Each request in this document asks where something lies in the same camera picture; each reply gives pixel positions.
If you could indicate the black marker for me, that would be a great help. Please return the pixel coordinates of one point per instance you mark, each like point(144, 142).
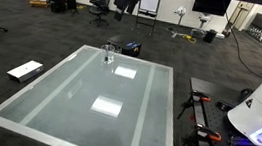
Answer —
point(107, 57)

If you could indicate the clear drinking glass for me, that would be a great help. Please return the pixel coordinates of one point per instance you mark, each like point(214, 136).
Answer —
point(103, 53)

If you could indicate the blue and black bag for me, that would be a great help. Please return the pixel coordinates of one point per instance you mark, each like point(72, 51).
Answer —
point(131, 48)

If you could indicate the black round stool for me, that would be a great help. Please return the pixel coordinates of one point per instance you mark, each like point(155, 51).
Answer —
point(115, 40)

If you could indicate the black office chair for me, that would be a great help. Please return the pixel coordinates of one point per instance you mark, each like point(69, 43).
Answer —
point(101, 7)

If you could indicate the whiteboard easel stand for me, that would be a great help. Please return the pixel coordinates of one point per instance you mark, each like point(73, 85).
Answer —
point(150, 0)

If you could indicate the white tripod stand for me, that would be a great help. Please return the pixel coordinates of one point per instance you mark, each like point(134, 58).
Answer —
point(180, 13)

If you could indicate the black waste bin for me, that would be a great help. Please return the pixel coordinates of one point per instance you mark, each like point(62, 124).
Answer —
point(210, 35)

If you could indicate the black optical breadboard plate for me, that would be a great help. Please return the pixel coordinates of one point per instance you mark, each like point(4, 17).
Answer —
point(219, 119)

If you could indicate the black flat screen monitor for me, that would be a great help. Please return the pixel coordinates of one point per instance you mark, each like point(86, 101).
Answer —
point(210, 3)

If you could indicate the white flat box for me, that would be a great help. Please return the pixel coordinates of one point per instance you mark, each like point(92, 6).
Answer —
point(24, 69)

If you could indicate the yellow flat box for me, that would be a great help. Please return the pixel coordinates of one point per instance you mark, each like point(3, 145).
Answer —
point(38, 3)

